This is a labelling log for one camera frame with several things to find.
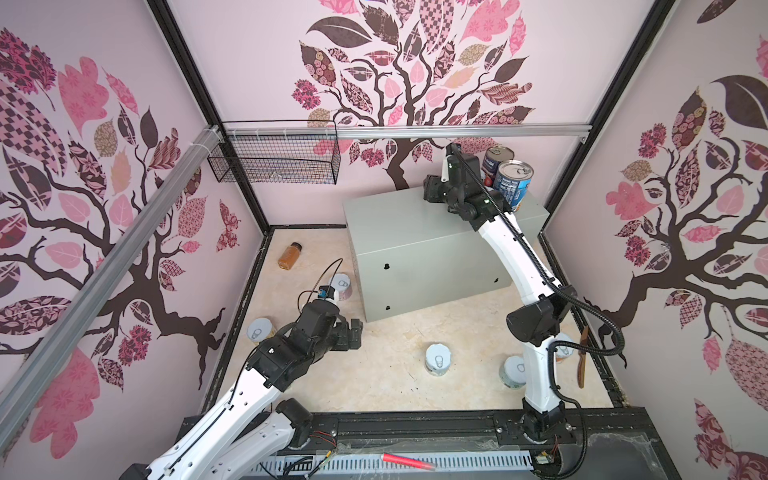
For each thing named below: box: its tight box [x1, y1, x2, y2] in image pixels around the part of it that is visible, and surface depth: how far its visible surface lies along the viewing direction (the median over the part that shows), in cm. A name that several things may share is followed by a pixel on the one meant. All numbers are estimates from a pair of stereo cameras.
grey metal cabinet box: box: [343, 187, 550, 324], surface depth 74 cm
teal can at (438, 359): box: [425, 343, 452, 377], surface depth 83 cm
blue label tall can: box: [493, 159, 534, 212], surface depth 72 cm
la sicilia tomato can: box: [481, 145, 515, 187], surface depth 78 cm
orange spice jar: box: [278, 242, 303, 271], surface depth 112 cm
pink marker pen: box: [381, 453, 435, 470], surface depth 71 cm
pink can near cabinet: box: [331, 272, 352, 301], surface depth 99 cm
